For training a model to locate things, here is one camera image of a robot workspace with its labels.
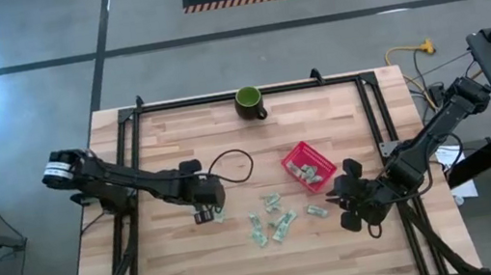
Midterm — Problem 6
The black aluminium table frame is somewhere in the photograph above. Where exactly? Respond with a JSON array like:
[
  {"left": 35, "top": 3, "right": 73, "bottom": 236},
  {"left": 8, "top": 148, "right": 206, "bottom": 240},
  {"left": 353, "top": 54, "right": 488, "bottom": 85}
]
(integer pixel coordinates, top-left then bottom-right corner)
[{"left": 45, "top": 48, "right": 479, "bottom": 275}]

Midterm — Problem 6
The white paper sheet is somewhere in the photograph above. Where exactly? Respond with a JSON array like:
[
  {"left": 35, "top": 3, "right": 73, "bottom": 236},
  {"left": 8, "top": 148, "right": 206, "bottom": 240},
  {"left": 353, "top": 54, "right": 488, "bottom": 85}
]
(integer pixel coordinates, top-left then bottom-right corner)
[{"left": 434, "top": 141, "right": 479, "bottom": 205}]

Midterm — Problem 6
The red plastic basket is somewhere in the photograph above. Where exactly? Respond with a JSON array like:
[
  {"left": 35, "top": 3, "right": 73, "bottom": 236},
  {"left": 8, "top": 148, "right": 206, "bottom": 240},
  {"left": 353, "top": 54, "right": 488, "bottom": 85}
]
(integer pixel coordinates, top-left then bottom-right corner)
[{"left": 278, "top": 136, "right": 341, "bottom": 199}]

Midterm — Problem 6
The dark mug green inside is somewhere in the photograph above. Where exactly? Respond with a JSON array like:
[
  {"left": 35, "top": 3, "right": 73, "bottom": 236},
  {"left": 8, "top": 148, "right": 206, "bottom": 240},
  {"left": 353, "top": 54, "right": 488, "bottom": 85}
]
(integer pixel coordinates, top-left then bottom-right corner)
[{"left": 232, "top": 83, "right": 270, "bottom": 125}]

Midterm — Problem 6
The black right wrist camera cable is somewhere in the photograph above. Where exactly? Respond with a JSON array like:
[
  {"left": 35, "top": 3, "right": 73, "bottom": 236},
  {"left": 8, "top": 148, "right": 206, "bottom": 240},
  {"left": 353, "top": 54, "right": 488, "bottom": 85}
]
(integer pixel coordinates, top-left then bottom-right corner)
[{"left": 364, "top": 213, "right": 390, "bottom": 241}]

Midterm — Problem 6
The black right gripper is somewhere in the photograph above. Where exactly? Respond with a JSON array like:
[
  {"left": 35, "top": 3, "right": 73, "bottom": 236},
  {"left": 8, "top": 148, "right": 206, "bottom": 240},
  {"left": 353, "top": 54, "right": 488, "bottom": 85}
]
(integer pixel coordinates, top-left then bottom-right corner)
[{"left": 320, "top": 151, "right": 404, "bottom": 236}]

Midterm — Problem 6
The black desk beam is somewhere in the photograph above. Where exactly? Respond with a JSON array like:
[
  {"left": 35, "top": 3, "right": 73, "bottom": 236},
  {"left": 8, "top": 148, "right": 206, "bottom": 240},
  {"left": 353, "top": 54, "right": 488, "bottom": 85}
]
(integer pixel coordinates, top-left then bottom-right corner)
[{"left": 440, "top": 129, "right": 491, "bottom": 189}]

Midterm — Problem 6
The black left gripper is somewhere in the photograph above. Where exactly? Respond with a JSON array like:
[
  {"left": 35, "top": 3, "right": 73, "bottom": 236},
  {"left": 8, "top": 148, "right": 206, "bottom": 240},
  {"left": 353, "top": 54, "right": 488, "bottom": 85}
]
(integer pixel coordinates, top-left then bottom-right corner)
[{"left": 159, "top": 155, "right": 231, "bottom": 230}]

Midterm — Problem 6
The black left wrist camera cable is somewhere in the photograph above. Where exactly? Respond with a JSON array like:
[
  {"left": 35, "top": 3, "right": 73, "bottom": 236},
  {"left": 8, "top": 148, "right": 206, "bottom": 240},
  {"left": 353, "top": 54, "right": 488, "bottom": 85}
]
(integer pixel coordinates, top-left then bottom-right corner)
[{"left": 204, "top": 146, "right": 258, "bottom": 189}]

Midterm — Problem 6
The yellow extension cord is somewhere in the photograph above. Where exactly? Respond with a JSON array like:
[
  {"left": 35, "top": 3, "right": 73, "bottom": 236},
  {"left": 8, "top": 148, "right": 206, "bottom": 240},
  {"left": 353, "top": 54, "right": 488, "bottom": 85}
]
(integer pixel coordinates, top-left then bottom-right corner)
[{"left": 382, "top": 37, "right": 445, "bottom": 117}]

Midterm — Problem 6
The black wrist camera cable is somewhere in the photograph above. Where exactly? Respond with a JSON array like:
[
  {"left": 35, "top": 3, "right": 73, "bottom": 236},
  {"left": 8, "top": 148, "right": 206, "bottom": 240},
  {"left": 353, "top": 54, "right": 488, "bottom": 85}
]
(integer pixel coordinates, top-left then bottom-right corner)
[
  {"left": 364, "top": 213, "right": 390, "bottom": 241},
  {"left": 204, "top": 146, "right": 258, "bottom": 189}
]

